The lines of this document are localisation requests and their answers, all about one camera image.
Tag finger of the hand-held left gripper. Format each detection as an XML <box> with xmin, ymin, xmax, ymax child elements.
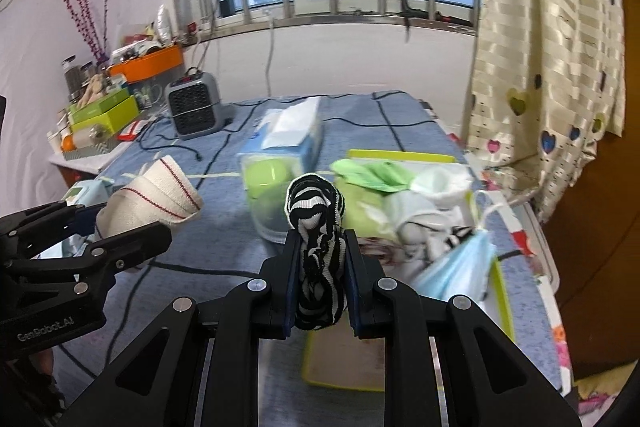
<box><xmin>0</xmin><ymin>201</ymin><xmax>109</xmax><ymax>259</ymax></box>
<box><xmin>10</xmin><ymin>221</ymin><xmax>174</xmax><ymax>304</ymax></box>

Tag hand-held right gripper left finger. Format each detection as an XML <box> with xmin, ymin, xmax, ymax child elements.
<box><xmin>57</xmin><ymin>230</ymin><xmax>301</xmax><ymax>427</ymax></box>

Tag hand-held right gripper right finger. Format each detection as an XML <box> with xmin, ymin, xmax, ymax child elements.
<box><xmin>344</xmin><ymin>230</ymin><xmax>583</xmax><ymax>427</ymax></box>

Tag cream white sock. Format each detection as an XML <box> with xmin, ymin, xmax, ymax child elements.
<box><xmin>94</xmin><ymin>155</ymin><xmax>206</xmax><ymax>241</ymax></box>

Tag green box tray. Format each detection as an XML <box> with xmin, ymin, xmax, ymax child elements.
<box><xmin>302</xmin><ymin>149</ymin><xmax>516</xmax><ymax>394</ymax></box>

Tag black white striped sock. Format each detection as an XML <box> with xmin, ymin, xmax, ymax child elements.
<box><xmin>439</xmin><ymin>226</ymin><xmax>479</xmax><ymax>253</ymax></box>
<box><xmin>283</xmin><ymin>173</ymin><xmax>349</xmax><ymax>333</ymax></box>

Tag white cloth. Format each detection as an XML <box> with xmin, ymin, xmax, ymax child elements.
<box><xmin>384</xmin><ymin>194</ymin><xmax>481</xmax><ymax>261</ymax></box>

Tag blue face mask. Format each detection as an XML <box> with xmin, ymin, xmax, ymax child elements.
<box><xmin>409</xmin><ymin>189</ymin><xmax>501</xmax><ymax>304</ymax></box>

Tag light green cloth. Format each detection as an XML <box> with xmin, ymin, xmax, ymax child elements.
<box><xmin>330</xmin><ymin>159</ymin><xmax>416</xmax><ymax>194</ymax></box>

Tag wet wipes pack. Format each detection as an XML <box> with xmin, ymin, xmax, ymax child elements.
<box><xmin>59</xmin><ymin>179</ymin><xmax>111</xmax><ymax>259</ymax></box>

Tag blue bed sheet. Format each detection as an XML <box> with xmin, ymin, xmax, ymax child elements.
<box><xmin>50</xmin><ymin>91</ymin><xmax>561</xmax><ymax>427</ymax></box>

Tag zigzag patterned box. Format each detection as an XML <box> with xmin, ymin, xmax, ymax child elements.
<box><xmin>60</xmin><ymin>126</ymin><xmax>119</xmax><ymax>158</ymax></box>

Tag red white packet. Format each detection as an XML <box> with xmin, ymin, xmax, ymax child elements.
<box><xmin>118</xmin><ymin>120</ymin><xmax>151</xmax><ymax>140</ymax></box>

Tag green gift box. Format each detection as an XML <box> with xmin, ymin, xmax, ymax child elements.
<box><xmin>67</xmin><ymin>89</ymin><xmax>140</xmax><ymax>136</ymax></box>

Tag green plastic jar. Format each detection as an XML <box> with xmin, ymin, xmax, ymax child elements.
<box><xmin>243</xmin><ymin>158</ymin><xmax>296</xmax><ymax>203</ymax></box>

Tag beige plush toy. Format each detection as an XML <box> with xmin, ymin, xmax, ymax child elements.
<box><xmin>79</xmin><ymin>74</ymin><xmax>109</xmax><ymax>106</ymax></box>

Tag glass storage jars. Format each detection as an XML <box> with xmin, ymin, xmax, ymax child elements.
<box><xmin>60</xmin><ymin>55</ymin><xmax>96</xmax><ymax>100</ymax></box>

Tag grey space heater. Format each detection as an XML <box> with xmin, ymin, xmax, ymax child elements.
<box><xmin>164</xmin><ymin>69</ymin><xmax>236</xmax><ymax>140</ymax></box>

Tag blue white tissue pack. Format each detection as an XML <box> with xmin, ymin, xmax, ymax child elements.
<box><xmin>234</xmin><ymin>96</ymin><xmax>326</xmax><ymax>173</ymax></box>

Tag orange storage box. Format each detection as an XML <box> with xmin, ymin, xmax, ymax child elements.
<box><xmin>107</xmin><ymin>44</ymin><xmax>184</xmax><ymax>83</ymax></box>

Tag floral printed sheet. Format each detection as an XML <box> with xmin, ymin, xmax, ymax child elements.
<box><xmin>479</xmin><ymin>176</ymin><xmax>574</xmax><ymax>389</ymax></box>

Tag purple flower branches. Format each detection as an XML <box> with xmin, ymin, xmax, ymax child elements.
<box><xmin>59</xmin><ymin>0</ymin><xmax>119</xmax><ymax>64</ymax></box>

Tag brown wooden door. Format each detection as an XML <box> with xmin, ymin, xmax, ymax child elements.
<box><xmin>544</xmin><ymin>0</ymin><xmax>640</xmax><ymax>364</ymax></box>

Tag black window hook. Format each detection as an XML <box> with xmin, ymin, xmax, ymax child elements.
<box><xmin>398</xmin><ymin>0</ymin><xmax>429</xmax><ymax>43</ymax></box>

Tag heart print curtain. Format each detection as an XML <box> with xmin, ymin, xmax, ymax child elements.
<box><xmin>462</xmin><ymin>0</ymin><xmax>629</xmax><ymax>224</ymax></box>

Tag black cable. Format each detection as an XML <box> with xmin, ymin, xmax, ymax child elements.
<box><xmin>139</xmin><ymin>116</ymin><xmax>236</xmax><ymax>188</ymax></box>

